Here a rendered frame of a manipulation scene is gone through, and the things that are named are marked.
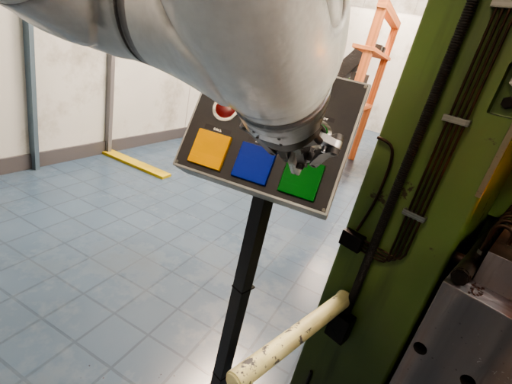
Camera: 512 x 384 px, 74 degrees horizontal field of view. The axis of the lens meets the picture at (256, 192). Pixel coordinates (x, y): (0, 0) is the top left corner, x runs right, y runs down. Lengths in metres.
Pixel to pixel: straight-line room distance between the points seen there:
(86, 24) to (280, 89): 0.13
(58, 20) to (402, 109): 0.75
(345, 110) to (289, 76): 0.52
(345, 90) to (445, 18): 0.27
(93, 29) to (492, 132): 0.74
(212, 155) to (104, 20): 0.48
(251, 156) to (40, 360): 1.21
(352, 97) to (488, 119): 0.28
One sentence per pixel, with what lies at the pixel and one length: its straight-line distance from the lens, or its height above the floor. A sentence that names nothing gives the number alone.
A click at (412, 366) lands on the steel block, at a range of 0.81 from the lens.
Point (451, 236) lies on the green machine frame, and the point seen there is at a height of 0.93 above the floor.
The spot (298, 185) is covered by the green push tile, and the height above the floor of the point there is 1.00.
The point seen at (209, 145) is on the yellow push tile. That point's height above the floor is 1.02.
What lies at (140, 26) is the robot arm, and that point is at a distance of 0.24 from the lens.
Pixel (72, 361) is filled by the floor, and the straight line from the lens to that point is 1.60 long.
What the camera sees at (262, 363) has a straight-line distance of 0.78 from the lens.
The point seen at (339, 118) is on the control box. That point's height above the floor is 1.13.
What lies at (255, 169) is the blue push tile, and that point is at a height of 1.00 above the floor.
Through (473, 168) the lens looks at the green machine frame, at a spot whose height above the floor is 1.08.
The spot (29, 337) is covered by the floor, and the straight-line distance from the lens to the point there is 1.71.
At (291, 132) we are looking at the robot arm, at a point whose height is 1.16.
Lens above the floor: 1.22
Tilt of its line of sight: 23 degrees down
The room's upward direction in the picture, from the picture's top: 13 degrees clockwise
